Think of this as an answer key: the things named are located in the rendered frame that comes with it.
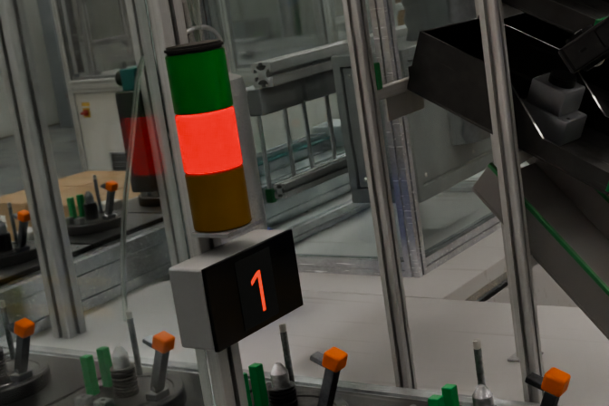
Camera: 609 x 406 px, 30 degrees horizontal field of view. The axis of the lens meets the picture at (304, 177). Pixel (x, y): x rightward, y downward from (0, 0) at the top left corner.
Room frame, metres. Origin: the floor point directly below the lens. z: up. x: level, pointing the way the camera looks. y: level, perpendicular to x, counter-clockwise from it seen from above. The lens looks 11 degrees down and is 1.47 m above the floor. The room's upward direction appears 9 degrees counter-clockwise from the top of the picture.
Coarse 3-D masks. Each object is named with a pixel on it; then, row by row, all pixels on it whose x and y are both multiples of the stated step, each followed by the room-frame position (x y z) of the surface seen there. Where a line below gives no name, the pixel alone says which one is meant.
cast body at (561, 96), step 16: (544, 80) 1.25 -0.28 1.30; (560, 80) 1.24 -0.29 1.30; (528, 96) 1.26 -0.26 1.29; (544, 96) 1.25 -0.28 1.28; (560, 96) 1.23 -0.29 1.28; (576, 96) 1.25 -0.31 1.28; (544, 112) 1.25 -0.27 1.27; (560, 112) 1.24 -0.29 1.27; (576, 112) 1.26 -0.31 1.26; (544, 128) 1.25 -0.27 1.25; (560, 128) 1.23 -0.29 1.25; (576, 128) 1.25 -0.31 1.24; (560, 144) 1.24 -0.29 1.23
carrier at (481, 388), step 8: (480, 344) 1.09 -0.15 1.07; (480, 352) 1.08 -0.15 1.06; (480, 360) 1.08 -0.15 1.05; (480, 368) 1.08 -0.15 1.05; (480, 376) 1.08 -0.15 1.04; (448, 384) 1.07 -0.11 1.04; (480, 384) 1.03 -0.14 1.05; (448, 392) 1.06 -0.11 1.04; (456, 392) 1.06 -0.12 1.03; (480, 392) 1.02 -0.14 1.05; (488, 392) 1.02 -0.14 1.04; (432, 400) 1.04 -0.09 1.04; (440, 400) 1.04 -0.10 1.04; (448, 400) 1.06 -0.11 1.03; (456, 400) 1.06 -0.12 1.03; (472, 400) 1.03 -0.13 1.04; (480, 400) 1.02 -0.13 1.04; (488, 400) 1.02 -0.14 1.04
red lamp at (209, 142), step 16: (208, 112) 0.93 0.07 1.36; (224, 112) 0.93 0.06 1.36; (192, 128) 0.92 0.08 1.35; (208, 128) 0.92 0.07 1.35; (224, 128) 0.93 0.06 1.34; (192, 144) 0.93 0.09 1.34; (208, 144) 0.92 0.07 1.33; (224, 144) 0.93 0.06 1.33; (192, 160) 0.93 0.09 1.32; (208, 160) 0.92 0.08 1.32; (224, 160) 0.93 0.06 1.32; (240, 160) 0.94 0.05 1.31
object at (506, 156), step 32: (352, 0) 1.30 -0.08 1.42; (480, 0) 1.21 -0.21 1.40; (352, 32) 1.31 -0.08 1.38; (352, 64) 1.31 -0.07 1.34; (512, 96) 1.21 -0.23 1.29; (512, 128) 1.21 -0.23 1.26; (384, 160) 1.31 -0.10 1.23; (512, 160) 1.20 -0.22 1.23; (384, 192) 1.30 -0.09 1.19; (512, 192) 1.20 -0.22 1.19; (384, 224) 1.30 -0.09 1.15; (512, 224) 1.21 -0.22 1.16; (384, 256) 1.31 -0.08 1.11; (512, 256) 1.21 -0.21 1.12; (384, 288) 1.31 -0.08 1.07; (512, 288) 1.21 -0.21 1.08; (512, 320) 1.57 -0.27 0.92; (416, 384) 1.31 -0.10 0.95
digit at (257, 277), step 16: (256, 256) 0.94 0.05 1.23; (240, 272) 0.92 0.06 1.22; (256, 272) 0.93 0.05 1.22; (272, 272) 0.95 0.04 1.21; (240, 288) 0.91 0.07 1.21; (256, 288) 0.93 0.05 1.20; (272, 288) 0.95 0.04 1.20; (256, 304) 0.93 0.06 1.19; (272, 304) 0.94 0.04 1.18; (256, 320) 0.93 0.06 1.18
